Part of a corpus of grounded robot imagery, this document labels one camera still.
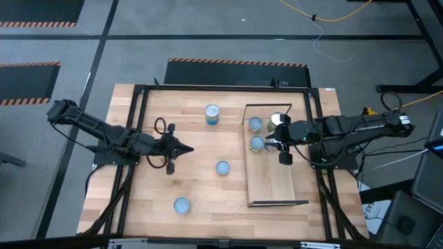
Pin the black desk frame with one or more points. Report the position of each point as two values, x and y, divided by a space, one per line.
398 89

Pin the green sliced peaches short can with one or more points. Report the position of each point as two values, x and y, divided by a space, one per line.
256 142

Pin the yellow pineapple rings can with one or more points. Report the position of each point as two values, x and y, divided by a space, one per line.
222 167

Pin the white cartoon pineapple can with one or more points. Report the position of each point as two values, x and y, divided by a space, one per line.
182 205

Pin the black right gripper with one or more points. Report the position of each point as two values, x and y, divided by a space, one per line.
301 133

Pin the white paper sheet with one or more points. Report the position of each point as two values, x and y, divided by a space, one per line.
375 214

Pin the black stand foot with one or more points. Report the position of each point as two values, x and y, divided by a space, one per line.
12 159

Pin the black equipment case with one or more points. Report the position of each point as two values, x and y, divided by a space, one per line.
429 173
405 224

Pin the wooden shelf with black frame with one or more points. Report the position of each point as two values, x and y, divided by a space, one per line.
270 176

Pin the green tall oranges can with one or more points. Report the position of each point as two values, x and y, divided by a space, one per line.
274 119

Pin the blue-yellow gradient cherries can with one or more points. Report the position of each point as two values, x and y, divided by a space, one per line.
212 112

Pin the device with blue screen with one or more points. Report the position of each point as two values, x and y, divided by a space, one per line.
436 147

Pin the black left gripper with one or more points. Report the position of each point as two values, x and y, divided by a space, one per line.
162 147

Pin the pale tall peaches can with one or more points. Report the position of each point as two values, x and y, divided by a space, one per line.
271 145

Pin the black aluminium table frame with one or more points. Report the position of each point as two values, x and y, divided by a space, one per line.
225 88

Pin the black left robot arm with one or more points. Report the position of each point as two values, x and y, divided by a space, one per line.
104 129

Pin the teal orange-slices short can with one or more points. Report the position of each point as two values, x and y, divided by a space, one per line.
255 124

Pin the black mat with striped edge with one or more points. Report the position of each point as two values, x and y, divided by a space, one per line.
235 74
24 83
41 10

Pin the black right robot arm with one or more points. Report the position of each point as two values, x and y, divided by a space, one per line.
363 129

